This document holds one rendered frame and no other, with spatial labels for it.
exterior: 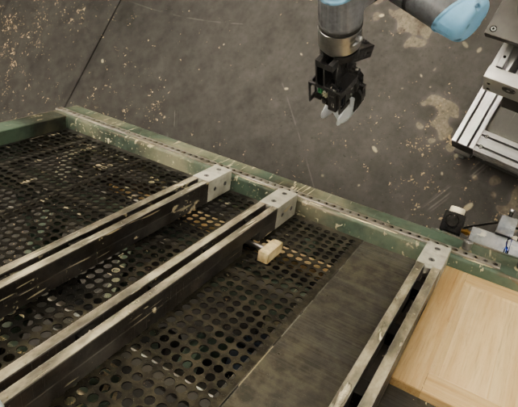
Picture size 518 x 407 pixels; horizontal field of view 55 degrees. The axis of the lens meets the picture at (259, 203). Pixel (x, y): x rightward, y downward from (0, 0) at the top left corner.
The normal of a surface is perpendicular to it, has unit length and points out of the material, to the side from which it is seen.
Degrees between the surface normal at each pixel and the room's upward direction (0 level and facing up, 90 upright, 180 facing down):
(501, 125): 0
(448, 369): 60
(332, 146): 0
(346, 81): 27
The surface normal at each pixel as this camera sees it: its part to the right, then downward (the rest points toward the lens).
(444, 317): 0.12, -0.88
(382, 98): -0.38, -0.15
